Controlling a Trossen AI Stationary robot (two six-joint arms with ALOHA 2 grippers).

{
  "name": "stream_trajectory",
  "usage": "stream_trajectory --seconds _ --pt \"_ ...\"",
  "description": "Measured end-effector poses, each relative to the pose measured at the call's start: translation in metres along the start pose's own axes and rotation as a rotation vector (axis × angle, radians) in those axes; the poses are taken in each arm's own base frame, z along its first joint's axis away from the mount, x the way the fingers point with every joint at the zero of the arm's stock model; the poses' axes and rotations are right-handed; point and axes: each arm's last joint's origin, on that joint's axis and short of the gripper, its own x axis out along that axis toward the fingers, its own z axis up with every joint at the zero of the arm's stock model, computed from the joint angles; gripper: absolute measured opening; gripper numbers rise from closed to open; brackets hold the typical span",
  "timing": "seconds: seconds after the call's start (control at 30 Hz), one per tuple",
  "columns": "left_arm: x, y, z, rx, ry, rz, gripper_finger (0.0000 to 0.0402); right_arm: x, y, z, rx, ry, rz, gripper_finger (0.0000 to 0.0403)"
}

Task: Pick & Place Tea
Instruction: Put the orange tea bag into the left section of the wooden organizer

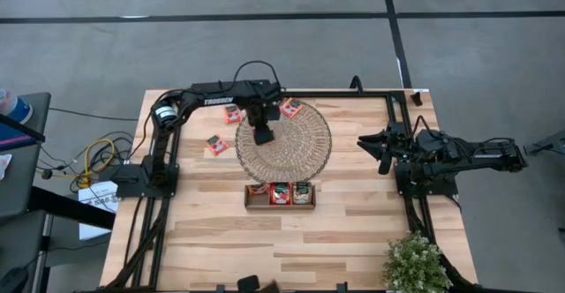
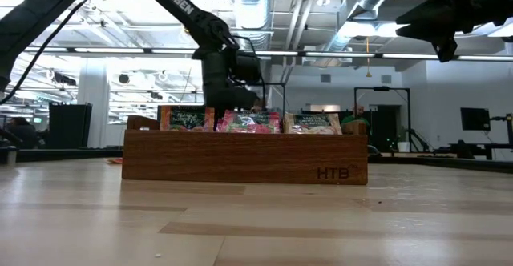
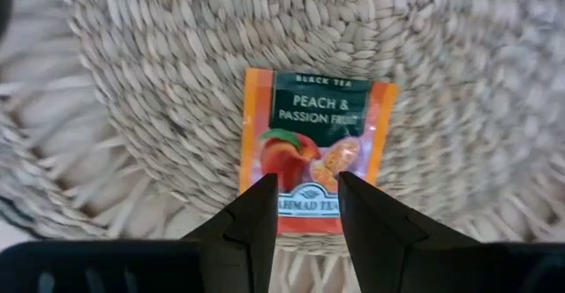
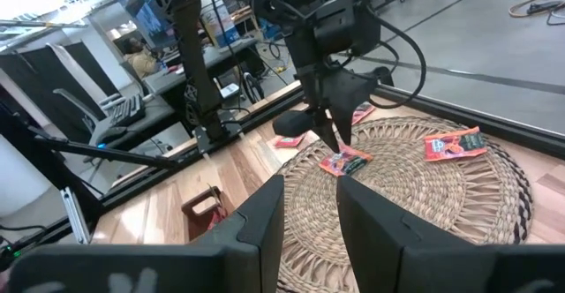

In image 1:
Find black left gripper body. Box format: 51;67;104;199
245;98;283;128

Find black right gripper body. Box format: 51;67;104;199
382;123;416;162

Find orange tea packet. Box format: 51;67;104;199
223;104;244;125
205;134;230;157

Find green white snack packet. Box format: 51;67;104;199
292;181;313;206

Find wooden tea box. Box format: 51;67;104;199
244;181;318;211

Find round woven placemat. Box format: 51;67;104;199
234;100;333;184

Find potted plant white flowers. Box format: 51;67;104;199
380;232;455;293

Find grey metal object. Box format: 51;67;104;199
524;128;565;158

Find white paper sheet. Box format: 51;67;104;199
77;180;121;242

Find grey desk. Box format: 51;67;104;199
0;91;53;223

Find blue white container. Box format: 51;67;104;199
0;87;34;125

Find black computer mouse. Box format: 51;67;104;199
0;266;30;293

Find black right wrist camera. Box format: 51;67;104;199
377;150;394;176

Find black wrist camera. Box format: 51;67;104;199
377;150;394;176
262;82;284;105

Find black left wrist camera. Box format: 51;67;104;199
262;82;284;105

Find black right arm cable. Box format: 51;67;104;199
410;115;516;148

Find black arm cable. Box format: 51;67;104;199
232;59;283;87
410;115;516;148

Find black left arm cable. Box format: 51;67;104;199
232;59;283;87

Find black exterior camera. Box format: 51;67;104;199
237;274;261;293

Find yellow cable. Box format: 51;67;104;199
65;137;117;189

